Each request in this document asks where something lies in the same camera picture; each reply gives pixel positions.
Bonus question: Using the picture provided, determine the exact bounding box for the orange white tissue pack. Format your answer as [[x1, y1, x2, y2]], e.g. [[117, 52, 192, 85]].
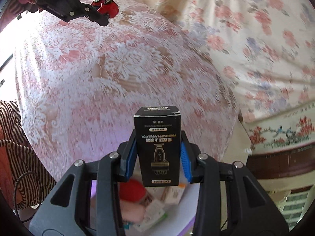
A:
[[161, 183, 186, 205]]

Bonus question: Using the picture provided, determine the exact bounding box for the black cable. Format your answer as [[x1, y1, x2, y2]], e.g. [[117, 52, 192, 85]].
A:
[[13, 170, 43, 224]]

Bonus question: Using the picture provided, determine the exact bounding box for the red heart-shaped box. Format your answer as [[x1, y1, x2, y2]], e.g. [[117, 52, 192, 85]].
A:
[[119, 179, 146, 203]]

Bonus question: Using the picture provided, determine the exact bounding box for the red toy truck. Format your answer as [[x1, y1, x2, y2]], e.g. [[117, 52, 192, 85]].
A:
[[91, 0, 119, 19]]

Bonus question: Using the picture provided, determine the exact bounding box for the floral bed sheet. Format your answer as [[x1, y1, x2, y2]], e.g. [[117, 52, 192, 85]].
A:
[[140, 0, 314, 123]]

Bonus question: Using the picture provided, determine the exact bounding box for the black shaver box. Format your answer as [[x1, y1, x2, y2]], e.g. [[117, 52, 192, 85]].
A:
[[133, 106, 181, 187]]

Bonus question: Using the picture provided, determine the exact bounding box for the striped red white cloth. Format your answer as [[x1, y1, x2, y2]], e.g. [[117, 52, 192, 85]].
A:
[[1, 100, 56, 209]]

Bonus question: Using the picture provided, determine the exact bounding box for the bird flower painting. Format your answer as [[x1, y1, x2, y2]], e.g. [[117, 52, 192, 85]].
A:
[[242, 102, 314, 155]]

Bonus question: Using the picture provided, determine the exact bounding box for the purple storage box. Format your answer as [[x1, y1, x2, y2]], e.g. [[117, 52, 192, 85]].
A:
[[90, 176, 222, 236]]

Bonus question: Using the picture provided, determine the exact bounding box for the green white medicine box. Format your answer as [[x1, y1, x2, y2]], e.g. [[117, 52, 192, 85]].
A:
[[133, 199, 167, 232]]

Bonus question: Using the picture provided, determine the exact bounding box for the pink glasses case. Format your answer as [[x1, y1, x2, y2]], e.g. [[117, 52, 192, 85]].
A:
[[120, 200, 145, 223]]

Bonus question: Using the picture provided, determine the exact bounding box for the pink lace tablecloth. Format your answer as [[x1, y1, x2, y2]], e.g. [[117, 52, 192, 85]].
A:
[[13, 0, 237, 180]]

